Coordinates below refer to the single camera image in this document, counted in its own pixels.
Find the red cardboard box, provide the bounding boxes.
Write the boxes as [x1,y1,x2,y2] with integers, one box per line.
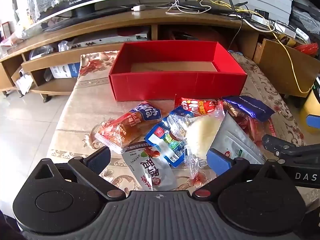
[108,41,248,102]

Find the floral tablecloth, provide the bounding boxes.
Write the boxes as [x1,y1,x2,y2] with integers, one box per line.
[46,51,320,200]

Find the yellow cable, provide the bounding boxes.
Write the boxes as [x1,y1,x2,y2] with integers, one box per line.
[196,0,315,94]

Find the clear plastic bag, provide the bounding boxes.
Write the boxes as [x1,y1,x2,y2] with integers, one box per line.
[57,41,73,52]

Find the red snack packet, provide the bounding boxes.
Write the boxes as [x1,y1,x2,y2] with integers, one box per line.
[174,94,218,117]

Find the clear packet with white pastry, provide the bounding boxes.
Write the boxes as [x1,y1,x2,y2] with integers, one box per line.
[167,101,225,179]

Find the brown cardboard box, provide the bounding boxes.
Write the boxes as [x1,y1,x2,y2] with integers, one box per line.
[254,38,318,98]

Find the orange and blue snack packet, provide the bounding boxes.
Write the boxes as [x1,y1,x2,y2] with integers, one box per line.
[94,101,163,154]

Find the yellow bin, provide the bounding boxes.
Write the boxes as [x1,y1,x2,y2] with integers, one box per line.
[300,76,320,133]

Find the silver white pouch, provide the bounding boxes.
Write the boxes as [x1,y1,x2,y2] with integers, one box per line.
[211,112,267,164]

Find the red plastic bag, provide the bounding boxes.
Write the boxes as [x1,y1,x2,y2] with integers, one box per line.
[294,42,319,55]

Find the white and blue carton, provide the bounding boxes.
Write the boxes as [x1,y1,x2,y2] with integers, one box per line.
[49,62,80,79]

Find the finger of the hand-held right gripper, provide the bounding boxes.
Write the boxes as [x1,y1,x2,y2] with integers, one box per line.
[262,134,320,160]
[307,114,320,128]

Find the white cable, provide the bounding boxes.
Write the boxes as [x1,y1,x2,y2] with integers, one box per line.
[165,0,200,15]

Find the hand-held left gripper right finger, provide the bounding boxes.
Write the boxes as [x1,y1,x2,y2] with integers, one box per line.
[192,148,292,202]

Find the silver set-top box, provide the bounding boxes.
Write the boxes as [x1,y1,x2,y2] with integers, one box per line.
[66,34,148,50]

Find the dark blue wafer packet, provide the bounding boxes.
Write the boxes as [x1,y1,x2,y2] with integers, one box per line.
[222,95,275,122]

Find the blue and white snack packet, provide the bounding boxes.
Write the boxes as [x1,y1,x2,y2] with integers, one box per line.
[144,106,195,168]

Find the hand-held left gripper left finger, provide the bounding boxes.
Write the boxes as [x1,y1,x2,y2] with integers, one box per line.
[32,146,127,202]

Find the silver packet with red label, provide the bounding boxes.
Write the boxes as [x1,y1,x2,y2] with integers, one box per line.
[122,141,177,192]

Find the wooden television cabinet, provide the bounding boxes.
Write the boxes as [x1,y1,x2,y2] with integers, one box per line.
[0,5,283,103]

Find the white papers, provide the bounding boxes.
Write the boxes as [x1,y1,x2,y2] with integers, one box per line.
[15,74,34,95]

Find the clear pack of red sausages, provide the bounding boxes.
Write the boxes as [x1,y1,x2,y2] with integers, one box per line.
[225,105,277,143]

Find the white power strip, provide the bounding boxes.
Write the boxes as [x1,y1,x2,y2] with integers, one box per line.
[275,22,297,37]
[251,14,269,25]

